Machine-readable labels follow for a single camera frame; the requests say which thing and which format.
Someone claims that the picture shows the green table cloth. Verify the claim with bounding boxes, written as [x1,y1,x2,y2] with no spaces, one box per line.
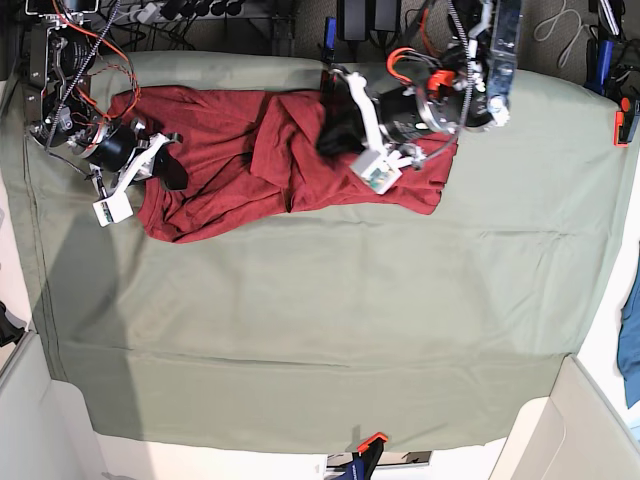
[2,71,638,453]

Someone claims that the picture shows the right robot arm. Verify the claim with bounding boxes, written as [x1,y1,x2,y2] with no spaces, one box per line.
[24,1,188,197]

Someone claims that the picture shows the orange black clamp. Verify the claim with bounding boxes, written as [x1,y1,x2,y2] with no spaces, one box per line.
[338,432,388,480]
[613,97,640,148]

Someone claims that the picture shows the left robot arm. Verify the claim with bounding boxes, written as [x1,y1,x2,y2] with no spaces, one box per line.
[316,1,522,168]

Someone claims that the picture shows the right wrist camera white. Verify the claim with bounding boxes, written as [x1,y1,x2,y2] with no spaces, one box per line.
[93,193,133,227]

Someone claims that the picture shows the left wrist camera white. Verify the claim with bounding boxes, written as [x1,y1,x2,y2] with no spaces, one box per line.
[350,149,402,195]

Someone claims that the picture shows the blue clamp top right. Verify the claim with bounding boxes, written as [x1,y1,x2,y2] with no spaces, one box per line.
[584,39,615,96]

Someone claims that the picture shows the black power adapter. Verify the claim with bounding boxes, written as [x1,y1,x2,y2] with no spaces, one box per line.
[336,0,401,41]

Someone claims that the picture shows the blue cloth at right edge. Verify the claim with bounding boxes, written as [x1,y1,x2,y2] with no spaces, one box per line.
[617,284,639,408]

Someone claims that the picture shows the red long-sleeve T-shirt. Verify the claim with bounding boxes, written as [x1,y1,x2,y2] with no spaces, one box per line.
[109,86,457,244]

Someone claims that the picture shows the orange black clamp bottom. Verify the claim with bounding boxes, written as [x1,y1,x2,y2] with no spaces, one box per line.
[338,432,388,480]

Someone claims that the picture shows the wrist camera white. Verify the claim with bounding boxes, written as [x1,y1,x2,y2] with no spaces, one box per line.
[350,149,402,195]
[93,193,133,227]

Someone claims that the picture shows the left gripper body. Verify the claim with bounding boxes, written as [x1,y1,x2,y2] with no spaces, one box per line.
[374,86,435,143]

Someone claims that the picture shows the white bin right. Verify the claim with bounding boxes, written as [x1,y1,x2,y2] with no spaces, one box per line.
[490,355,639,480]

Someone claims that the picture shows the orange black clamp far right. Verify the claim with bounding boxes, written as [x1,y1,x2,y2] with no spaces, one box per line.
[613,97,640,148]

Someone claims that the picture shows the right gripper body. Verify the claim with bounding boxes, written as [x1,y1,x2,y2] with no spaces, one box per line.
[89,122,149,183]

